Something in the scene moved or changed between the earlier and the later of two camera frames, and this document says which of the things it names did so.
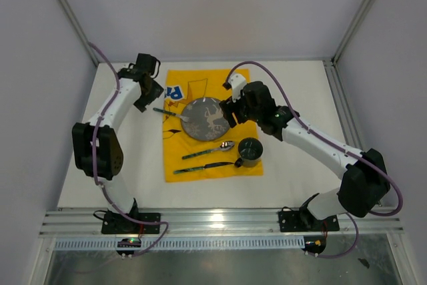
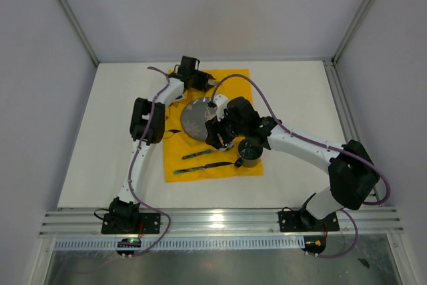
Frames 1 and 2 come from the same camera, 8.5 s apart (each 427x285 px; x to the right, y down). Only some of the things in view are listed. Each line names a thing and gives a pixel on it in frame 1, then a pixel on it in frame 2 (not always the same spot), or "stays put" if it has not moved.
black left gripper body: (149, 96) -> (199, 80)
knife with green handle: (202, 167) stays put
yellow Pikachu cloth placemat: (187, 159) stays put
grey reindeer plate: (207, 119) stays put
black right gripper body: (245, 113) -> (227, 127)
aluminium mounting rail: (87, 223) stays put
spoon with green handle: (224, 146) stays put
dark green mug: (250, 150) stays put
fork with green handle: (183, 117) -> (213, 82)
